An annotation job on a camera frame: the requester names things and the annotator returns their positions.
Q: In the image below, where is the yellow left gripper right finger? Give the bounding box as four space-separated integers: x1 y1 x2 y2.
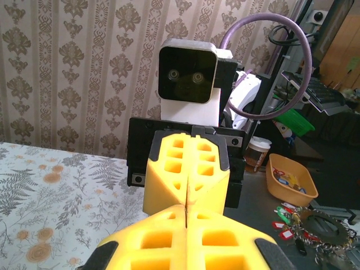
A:
185 209 296 270

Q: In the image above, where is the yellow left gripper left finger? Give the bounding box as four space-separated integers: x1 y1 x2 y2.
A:
81 204 188 270

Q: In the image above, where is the brown paper coffee cup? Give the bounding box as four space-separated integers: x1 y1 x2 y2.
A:
244 137 273 174

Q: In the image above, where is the green key tag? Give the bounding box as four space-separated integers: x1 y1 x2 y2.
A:
276 206 292 223

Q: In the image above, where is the black key fob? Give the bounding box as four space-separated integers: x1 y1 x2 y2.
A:
295 239 309 256

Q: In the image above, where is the orange plastic tray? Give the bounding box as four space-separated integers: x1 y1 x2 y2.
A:
265 153 319 208

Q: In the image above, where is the small toy figure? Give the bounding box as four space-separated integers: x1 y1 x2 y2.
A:
277 123 296 141

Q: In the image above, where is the green plastic basket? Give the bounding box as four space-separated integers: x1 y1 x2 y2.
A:
272 108 316 138

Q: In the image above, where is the black keyboard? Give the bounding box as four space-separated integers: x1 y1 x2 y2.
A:
281 70 352 115

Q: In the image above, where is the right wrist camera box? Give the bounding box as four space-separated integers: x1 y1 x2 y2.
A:
157 38 220 127

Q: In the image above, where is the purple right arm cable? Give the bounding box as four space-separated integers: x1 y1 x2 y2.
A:
222 12 313 121

